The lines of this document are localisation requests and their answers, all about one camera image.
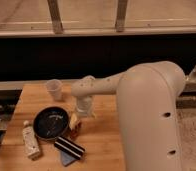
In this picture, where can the wooden table board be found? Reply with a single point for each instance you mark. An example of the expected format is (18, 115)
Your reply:
(99, 135)

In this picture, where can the left metal window post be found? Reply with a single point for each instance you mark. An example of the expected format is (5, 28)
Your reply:
(55, 16)

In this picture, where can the clear plastic cup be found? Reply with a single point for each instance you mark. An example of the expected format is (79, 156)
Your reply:
(54, 88)

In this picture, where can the black ceramic bowl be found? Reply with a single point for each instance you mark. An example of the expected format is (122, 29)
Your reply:
(50, 123)

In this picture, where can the right metal window post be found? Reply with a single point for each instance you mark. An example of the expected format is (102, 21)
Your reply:
(121, 15)

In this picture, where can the blue grey cloth piece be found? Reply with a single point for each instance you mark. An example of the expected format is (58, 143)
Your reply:
(66, 159)

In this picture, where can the black white striped block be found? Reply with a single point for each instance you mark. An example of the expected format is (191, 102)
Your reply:
(69, 147)

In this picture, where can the metal window post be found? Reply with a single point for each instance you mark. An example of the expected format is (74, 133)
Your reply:
(121, 15)
(55, 16)

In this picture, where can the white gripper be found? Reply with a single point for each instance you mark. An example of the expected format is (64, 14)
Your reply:
(84, 108)

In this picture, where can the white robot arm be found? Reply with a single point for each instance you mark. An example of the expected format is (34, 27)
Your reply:
(146, 104)

